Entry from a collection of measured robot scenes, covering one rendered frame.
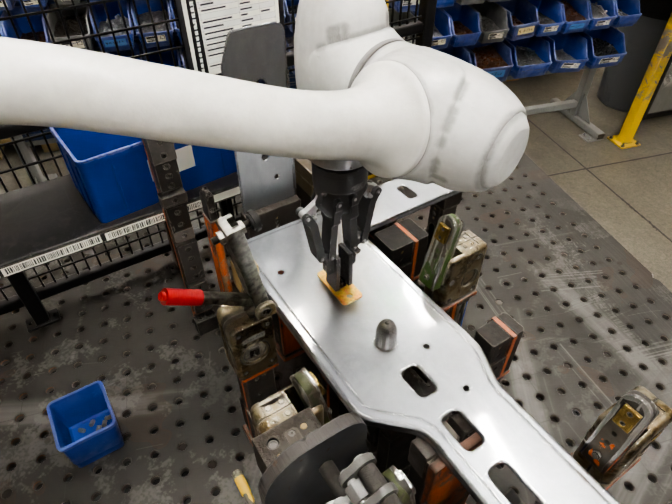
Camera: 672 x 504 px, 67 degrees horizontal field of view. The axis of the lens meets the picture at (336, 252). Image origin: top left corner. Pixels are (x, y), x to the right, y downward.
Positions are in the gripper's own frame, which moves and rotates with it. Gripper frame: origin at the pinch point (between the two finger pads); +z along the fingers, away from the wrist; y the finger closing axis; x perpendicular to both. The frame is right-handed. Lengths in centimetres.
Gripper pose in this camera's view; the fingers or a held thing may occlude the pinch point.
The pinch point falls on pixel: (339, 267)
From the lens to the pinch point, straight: 80.0
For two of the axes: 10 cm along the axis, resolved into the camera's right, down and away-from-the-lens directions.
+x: -5.4, -5.7, 6.2
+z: 0.0, 7.3, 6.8
